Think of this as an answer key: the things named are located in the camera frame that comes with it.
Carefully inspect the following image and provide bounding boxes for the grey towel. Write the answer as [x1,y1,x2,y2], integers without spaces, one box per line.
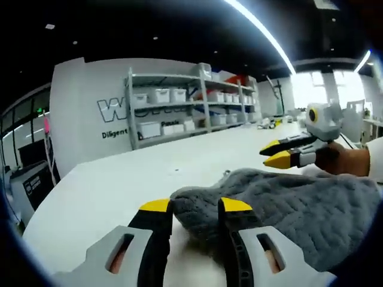
[169,167,383,273]

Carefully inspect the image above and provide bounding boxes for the person's right hand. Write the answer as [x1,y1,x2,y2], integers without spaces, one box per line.
[314,141,372,177]

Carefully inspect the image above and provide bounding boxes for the white yellow small device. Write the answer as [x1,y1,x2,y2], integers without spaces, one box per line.
[257,116,284,131]

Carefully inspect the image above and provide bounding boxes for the tall dark green stand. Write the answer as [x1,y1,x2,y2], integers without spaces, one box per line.
[266,74,285,117]

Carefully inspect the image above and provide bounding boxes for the grey metal shelving unit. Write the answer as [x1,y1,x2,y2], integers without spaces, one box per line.
[124,62,263,151]

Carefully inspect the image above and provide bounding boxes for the long ceiling light strip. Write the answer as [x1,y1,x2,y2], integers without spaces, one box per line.
[223,0,299,75]

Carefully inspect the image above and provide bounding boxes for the grey black equipment cabinet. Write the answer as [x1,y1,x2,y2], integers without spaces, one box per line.
[8,161,57,224]

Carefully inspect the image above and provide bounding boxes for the row of white storage boxes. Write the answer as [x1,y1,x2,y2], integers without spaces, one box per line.
[133,64,258,140]

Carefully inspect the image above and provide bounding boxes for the black standing screen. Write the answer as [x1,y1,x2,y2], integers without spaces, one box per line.
[17,139,50,167]

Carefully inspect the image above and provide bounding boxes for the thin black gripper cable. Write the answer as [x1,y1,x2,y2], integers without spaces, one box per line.
[339,134,360,150]

